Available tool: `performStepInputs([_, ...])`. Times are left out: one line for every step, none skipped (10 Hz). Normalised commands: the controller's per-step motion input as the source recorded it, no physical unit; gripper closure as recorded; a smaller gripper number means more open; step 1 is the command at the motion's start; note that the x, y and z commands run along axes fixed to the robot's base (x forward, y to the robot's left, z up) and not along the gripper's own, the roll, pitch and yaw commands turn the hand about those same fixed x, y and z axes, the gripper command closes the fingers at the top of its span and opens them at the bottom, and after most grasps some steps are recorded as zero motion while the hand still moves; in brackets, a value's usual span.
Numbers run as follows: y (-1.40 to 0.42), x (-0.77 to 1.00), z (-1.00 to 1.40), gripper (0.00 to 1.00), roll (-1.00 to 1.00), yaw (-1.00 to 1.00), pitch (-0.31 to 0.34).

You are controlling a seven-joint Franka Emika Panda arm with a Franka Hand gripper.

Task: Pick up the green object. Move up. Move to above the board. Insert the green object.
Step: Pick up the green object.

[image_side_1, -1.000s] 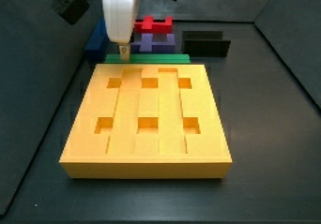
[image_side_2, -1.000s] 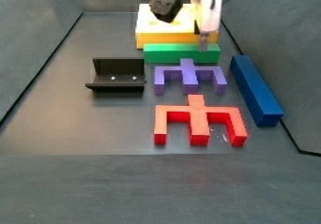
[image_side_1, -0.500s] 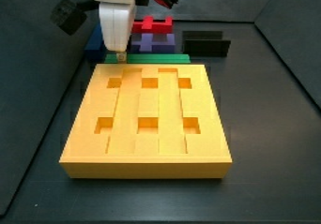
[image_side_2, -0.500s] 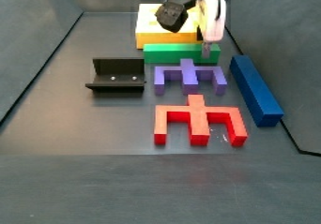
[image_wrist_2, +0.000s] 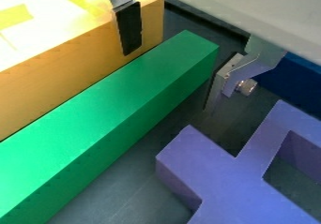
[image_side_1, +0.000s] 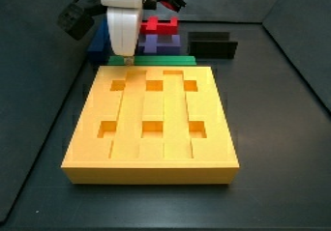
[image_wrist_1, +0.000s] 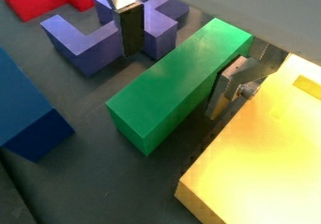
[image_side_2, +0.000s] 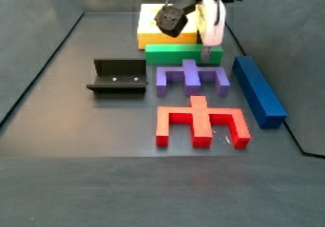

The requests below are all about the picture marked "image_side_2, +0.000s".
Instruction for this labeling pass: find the blue rectangular block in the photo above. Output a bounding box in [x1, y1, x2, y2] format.
[233, 56, 288, 129]

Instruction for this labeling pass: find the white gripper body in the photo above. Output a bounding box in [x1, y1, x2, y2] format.
[195, 0, 226, 47]

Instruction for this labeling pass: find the purple fork-shaped block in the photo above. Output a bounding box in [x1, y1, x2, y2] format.
[157, 59, 230, 97]

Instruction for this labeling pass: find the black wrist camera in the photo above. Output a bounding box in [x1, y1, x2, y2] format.
[154, 0, 198, 38]

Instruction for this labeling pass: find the black angle bracket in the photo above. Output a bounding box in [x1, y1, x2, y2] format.
[87, 58, 147, 94]

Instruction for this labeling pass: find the green rectangular block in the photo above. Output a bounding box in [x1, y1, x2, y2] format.
[145, 44, 223, 65]

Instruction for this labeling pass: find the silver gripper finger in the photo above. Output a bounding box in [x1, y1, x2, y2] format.
[201, 46, 211, 63]

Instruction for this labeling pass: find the red fork-shaped block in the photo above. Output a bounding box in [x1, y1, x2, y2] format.
[157, 96, 252, 149]

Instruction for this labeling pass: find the yellow slotted board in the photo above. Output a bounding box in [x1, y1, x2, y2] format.
[138, 4, 197, 49]

